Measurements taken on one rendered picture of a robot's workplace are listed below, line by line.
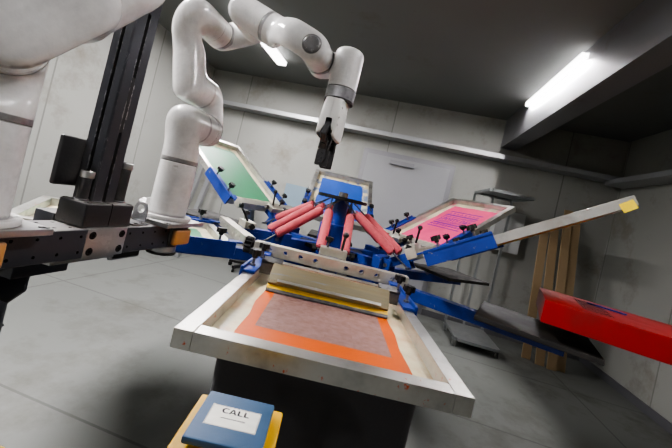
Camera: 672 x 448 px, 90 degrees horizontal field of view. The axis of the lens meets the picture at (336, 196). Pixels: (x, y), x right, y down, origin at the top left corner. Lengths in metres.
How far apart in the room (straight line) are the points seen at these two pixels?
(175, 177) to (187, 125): 0.14
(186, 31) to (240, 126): 4.78
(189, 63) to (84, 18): 0.45
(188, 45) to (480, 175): 4.57
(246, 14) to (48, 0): 0.51
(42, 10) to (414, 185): 4.69
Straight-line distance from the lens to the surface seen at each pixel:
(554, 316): 1.63
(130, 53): 0.86
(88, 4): 0.63
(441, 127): 5.23
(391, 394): 0.74
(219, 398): 0.60
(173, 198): 0.99
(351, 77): 0.88
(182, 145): 0.98
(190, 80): 1.03
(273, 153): 5.48
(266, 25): 0.98
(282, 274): 1.16
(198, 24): 1.07
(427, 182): 5.03
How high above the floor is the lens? 1.29
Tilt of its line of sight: 1 degrees up
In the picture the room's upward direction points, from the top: 14 degrees clockwise
